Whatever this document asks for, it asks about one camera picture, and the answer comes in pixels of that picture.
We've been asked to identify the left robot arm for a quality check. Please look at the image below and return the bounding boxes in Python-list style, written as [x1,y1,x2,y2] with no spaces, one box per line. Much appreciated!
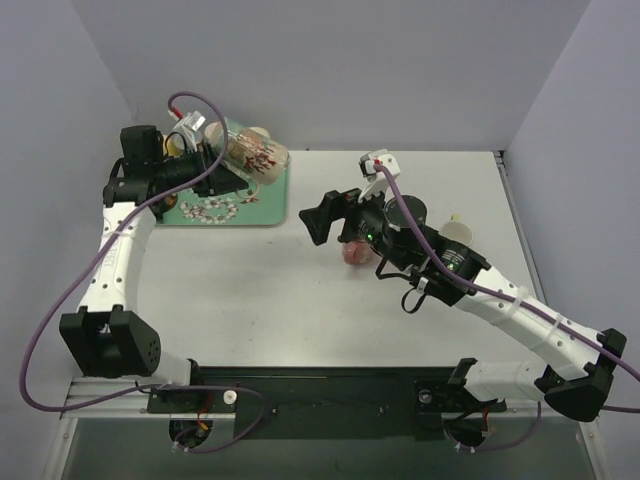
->
[59,125,245,412]

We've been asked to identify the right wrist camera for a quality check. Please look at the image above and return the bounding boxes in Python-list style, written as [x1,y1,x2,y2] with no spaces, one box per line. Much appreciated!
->
[358,149,401,203]

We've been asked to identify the yellow mug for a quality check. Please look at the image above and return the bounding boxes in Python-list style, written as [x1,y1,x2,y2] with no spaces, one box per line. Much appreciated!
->
[164,136,184,157]

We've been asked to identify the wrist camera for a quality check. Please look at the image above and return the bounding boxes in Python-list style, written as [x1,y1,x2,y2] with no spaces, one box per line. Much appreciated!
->
[358,149,401,203]
[169,110,206,150]

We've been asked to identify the black skull mug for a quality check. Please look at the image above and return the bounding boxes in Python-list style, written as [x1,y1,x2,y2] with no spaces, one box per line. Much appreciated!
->
[150,194,178,223]

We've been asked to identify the pink mug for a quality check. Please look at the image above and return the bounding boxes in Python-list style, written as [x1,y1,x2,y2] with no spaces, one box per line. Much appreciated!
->
[341,240,373,266]

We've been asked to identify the cream floral tall mug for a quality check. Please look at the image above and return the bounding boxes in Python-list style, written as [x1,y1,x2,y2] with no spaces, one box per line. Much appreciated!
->
[204,122,232,152]

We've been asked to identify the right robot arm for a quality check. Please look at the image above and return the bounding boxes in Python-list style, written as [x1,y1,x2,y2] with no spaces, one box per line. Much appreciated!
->
[299,189,626,422]

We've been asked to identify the pale yellow-green mug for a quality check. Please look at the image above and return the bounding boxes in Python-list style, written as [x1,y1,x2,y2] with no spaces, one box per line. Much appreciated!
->
[439,214,474,246]

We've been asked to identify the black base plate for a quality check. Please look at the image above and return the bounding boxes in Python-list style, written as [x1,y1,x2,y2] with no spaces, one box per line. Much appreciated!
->
[147,367,506,440]

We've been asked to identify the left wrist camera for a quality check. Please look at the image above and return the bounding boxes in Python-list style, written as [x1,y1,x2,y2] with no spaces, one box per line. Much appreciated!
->
[169,110,206,150]

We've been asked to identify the green floral serving tray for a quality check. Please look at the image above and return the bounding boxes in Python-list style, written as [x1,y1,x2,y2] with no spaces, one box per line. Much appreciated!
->
[159,168,289,227]

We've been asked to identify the large cream patterned mug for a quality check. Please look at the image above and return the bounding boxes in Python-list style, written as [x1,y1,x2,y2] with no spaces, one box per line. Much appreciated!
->
[244,127,271,143]

